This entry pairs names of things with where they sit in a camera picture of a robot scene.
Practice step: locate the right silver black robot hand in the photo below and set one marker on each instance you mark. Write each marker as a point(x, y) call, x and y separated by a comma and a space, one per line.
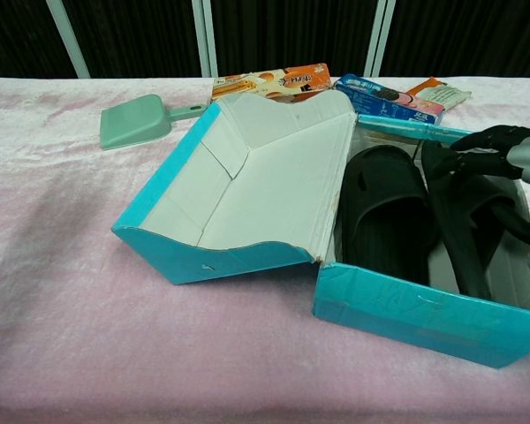
point(525, 154)

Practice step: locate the black rubber slipper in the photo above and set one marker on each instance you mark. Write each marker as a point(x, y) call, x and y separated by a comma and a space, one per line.
point(464, 207)
point(380, 207)

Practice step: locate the teal cardboard shoe box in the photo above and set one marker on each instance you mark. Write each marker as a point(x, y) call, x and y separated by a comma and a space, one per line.
point(265, 176)

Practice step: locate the blue cookie package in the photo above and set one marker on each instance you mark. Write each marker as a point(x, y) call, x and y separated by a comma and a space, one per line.
point(380, 99)

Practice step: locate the orange biscuit box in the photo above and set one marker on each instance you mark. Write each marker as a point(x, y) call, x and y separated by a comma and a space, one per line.
point(256, 84)

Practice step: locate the orange white wipes packet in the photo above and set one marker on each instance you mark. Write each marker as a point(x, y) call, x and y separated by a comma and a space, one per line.
point(446, 95)

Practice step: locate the mint green plastic dustpan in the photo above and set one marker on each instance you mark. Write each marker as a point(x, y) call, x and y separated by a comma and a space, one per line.
point(132, 121)

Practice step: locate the pink velvet tablecloth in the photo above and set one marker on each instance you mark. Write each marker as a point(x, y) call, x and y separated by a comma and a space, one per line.
point(159, 353)

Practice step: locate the white partition frame post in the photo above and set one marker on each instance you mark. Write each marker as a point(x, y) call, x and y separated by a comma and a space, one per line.
point(378, 40)
point(205, 40)
point(70, 44)

